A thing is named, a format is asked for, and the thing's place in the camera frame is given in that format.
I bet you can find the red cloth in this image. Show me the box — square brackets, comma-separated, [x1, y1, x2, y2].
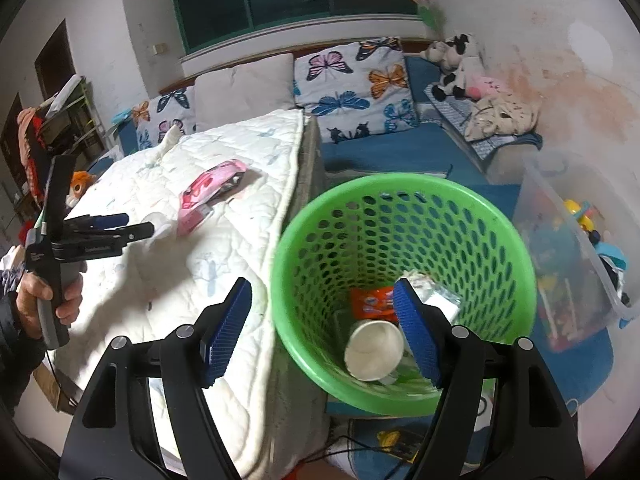
[17, 107, 48, 196]

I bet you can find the grey plush toy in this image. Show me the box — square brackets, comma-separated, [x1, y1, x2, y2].
[420, 40, 451, 63]

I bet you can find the clear plastic storage bin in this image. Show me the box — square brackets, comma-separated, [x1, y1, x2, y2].
[510, 150, 640, 353]

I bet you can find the metal storage rack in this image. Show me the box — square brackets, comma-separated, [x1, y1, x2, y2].
[17, 75, 108, 201]

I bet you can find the large butterfly print pillow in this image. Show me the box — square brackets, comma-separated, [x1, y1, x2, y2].
[292, 36, 421, 146]

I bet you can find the orange plush toy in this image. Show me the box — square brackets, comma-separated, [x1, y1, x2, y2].
[67, 171, 98, 206]

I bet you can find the grey pillow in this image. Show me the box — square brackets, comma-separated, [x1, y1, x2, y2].
[192, 52, 296, 133]

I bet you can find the green plastic basket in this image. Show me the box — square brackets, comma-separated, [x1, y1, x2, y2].
[270, 174, 538, 417]

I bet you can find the white quilted mattress pad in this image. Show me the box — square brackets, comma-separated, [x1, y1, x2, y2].
[52, 109, 331, 478]

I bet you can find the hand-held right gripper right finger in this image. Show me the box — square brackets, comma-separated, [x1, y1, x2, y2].
[392, 277, 586, 480]

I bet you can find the orange snack wrapper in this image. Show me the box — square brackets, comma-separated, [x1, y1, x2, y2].
[349, 286, 401, 322]

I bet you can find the pink plush toy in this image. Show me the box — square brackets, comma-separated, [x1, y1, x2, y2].
[467, 76, 513, 101]

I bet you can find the blue floor mat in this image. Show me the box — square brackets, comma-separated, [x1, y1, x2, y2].
[327, 330, 616, 466]

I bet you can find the person's left forearm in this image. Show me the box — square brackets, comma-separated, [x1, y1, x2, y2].
[0, 269, 48, 417]

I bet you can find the blue sofa cover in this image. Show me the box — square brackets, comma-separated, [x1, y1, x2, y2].
[320, 55, 523, 201]

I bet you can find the person's left hand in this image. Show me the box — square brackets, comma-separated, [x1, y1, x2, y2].
[16, 271, 84, 341]

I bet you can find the blue patterned towel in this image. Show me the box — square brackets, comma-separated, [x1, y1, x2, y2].
[424, 82, 543, 161]

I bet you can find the black cable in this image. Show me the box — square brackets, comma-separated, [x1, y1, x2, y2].
[305, 435, 426, 480]

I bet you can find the silver plastic wrapper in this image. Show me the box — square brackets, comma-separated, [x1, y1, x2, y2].
[400, 270, 463, 323]

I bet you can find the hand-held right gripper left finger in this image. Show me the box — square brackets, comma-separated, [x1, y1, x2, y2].
[59, 277, 253, 480]

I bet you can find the spotted beige cloth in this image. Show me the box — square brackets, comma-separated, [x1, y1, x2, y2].
[464, 92, 543, 142]

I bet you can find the dark wooden door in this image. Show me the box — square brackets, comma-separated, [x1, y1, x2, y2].
[34, 19, 76, 106]

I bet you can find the cardboard box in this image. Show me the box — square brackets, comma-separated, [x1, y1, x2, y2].
[32, 370, 76, 413]

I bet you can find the white paper cup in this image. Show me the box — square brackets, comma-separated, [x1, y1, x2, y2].
[343, 319, 406, 382]

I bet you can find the small butterfly print pillow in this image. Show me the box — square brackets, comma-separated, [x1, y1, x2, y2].
[131, 85, 198, 153]

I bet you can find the black white cow plush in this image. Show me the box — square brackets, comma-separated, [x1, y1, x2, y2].
[431, 32, 483, 101]

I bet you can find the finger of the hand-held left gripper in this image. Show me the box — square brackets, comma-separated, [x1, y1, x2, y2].
[66, 213, 130, 235]
[80, 222, 156, 262]

